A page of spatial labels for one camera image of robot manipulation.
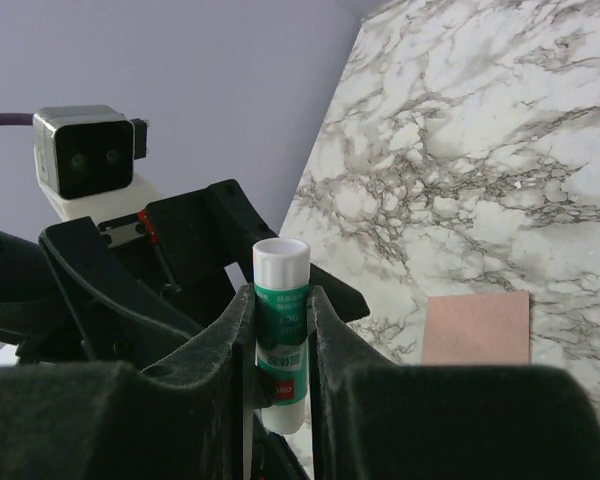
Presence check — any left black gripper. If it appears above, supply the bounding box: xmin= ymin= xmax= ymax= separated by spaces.
xmin=39 ymin=179 xmax=370 ymax=360

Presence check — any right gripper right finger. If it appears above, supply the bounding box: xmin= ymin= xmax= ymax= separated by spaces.
xmin=308 ymin=287 xmax=600 ymax=479

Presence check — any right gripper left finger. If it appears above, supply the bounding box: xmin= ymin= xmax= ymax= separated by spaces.
xmin=0 ymin=286 xmax=254 ymax=479

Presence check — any green glue stick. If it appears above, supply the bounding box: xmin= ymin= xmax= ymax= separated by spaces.
xmin=253 ymin=259 xmax=309 ymax=435

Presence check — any pink envelope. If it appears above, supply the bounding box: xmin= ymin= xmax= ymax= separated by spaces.
xmin=421 ymin=291 xmax=530 ymax=365

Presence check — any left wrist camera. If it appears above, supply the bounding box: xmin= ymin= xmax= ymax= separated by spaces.
xmin=32 ymin=105 xmax=161 ymax=224

